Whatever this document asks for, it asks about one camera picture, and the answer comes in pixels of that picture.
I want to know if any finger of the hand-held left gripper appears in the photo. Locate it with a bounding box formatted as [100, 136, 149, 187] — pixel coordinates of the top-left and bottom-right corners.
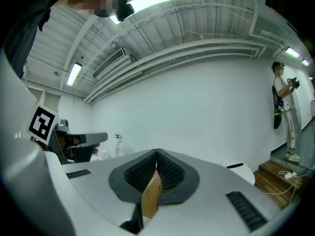
[70, 131, 108, 148]

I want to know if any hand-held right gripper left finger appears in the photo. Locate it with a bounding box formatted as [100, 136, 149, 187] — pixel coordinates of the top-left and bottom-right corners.
[44, 148, 158, 236]

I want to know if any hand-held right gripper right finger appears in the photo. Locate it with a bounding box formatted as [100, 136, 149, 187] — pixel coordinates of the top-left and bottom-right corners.
[141, 148, 283, 236]

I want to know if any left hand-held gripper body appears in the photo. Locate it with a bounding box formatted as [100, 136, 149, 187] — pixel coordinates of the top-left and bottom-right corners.
[26, 103, 87, 165]

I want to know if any large cardboard box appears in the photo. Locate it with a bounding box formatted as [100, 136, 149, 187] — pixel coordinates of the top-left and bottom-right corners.
[140, 173, 163, 219]

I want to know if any wooden step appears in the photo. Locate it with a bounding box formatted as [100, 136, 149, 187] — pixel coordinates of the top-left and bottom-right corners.
[253, 160, 311, 209]

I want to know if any white ceiling air conditioner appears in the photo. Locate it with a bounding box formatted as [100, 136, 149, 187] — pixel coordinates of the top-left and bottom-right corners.
[92, 47, 131, 81]

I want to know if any white power strip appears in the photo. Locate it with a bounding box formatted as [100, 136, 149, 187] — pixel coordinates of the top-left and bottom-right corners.
[279, 170, 300, 180]

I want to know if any person's black shirt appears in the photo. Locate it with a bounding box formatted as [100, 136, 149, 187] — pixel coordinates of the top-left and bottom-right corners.
[2, 0, 71, 80]

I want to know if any white ceiling pipe bundle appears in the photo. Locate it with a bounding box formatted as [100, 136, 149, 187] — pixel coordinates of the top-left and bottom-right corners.
[83, 38, 267, 104]

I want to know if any white cable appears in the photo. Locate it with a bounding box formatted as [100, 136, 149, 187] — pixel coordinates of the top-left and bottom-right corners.
[264, 172, 305, 196]

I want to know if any black head-worn camera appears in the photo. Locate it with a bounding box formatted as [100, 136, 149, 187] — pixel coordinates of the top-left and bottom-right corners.
[115, 0, 135, 22]

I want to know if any white ventilation duct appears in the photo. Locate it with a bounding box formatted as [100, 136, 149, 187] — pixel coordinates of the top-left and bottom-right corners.
[248, 7, 297, 48]

